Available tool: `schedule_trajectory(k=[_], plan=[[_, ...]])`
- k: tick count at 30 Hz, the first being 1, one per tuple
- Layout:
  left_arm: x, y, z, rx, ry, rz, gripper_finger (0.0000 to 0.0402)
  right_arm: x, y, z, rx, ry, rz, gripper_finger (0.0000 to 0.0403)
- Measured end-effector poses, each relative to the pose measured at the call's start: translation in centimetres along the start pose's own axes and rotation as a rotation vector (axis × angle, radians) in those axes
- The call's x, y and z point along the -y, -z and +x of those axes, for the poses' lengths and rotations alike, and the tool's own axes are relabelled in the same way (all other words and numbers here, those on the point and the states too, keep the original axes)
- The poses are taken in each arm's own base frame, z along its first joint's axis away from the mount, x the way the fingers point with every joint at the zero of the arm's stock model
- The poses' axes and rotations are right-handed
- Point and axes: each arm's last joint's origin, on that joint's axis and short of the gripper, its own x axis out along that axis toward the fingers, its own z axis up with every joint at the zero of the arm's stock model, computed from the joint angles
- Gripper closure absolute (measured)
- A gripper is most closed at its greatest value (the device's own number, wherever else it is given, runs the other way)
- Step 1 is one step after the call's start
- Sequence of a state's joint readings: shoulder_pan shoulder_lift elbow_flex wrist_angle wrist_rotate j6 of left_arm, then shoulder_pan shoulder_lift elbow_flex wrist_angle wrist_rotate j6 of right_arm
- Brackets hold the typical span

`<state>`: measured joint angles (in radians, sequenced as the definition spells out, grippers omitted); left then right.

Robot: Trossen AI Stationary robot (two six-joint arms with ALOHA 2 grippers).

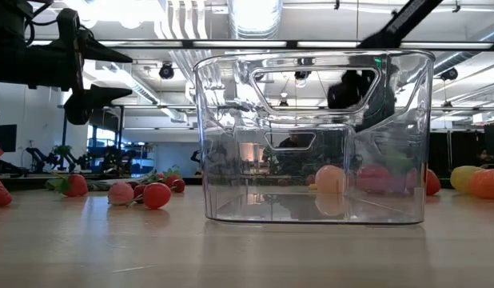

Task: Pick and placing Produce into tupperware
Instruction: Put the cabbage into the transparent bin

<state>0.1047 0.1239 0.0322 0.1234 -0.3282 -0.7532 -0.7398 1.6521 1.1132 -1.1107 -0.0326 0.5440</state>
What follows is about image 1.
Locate black background robot arms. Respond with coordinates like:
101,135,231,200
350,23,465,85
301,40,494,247
25,146,90,174

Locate black overhead crossbar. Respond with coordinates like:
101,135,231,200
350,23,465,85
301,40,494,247
29,38,494,51

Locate black round ceiling fixture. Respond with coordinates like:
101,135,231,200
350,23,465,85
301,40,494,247
158,62,175,80
440,67,459,82

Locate folded grey cloth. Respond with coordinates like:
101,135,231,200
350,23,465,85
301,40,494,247
86,175,162,192

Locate black metal rack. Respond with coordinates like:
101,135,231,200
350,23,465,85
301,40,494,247
57,103,126,175

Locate yellow toy lemon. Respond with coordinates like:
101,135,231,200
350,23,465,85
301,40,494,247
449,165,484,194

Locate pink orange toy peach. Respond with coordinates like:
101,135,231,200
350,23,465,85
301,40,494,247
314,165,347,195

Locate green toy pear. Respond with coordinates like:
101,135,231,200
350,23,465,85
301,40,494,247
384,150,414,175

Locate orange toy orange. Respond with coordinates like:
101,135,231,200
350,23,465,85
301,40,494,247
469,168,494,201

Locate small background green plant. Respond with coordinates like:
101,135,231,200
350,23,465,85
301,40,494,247
50,144,72,158

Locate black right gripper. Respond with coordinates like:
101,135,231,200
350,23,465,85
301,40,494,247
326,70,378,111

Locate clear plastic tupperware container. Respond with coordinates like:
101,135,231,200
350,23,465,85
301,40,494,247
193,48,436,226

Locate black partition screens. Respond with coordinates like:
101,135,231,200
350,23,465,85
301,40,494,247
428,123,494,179

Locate red toy tomato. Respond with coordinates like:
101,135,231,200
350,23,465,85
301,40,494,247
356,165,392,194

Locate black wall monitor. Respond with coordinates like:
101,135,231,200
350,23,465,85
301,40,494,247
0,123,18,153

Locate person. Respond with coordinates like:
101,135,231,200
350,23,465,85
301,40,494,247
277,130,314,150
476,148,494,167

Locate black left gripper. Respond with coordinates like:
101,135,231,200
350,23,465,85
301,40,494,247
0,0,134,126

